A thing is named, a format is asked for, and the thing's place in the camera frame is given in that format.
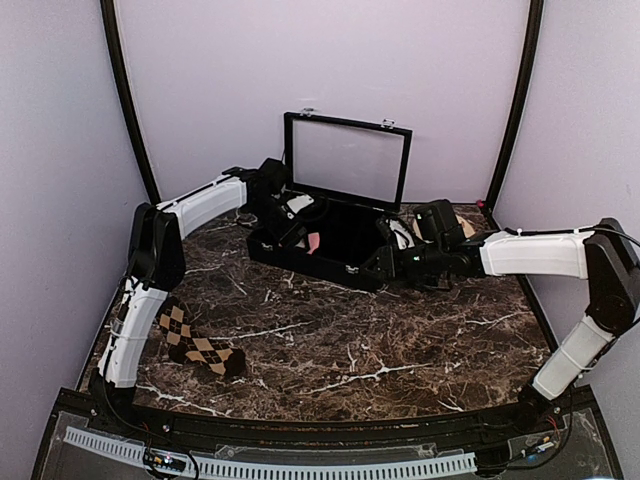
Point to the black frame post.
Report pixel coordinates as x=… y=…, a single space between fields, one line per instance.
x=128 y=109
x=525 y=70

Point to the white slotted cable duct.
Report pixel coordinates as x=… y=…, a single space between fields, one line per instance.
x=235 y=462

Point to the small circuit board with leds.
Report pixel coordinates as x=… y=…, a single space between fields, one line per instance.
x=163 y=462

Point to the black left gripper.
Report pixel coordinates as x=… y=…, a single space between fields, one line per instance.
x=290 y=233

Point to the black left frame post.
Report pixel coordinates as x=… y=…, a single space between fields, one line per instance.
x=128 y=109

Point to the pink teal patterned sock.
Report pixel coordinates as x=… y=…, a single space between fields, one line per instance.
x=310 y=242

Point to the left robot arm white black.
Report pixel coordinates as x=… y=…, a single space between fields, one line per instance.
x=157 y=264

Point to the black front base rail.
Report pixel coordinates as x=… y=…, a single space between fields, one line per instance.
x=569 y=442

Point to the black right frame post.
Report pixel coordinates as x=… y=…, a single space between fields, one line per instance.
x=525 y=70

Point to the black display case glass lid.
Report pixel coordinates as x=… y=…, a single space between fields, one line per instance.
x=361 y=168

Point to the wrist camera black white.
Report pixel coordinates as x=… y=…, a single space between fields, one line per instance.
x=434 y=223
x=272 y=178

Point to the brown argyle sock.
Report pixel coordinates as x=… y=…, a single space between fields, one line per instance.
x=186 y=345

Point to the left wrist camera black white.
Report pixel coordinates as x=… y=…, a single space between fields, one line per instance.
x=272 y=178

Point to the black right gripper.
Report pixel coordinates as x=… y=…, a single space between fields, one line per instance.
x=390 y=264

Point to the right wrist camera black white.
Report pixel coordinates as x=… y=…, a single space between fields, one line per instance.
x=434 y=223

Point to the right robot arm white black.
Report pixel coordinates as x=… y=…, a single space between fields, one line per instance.
x=601 y=257

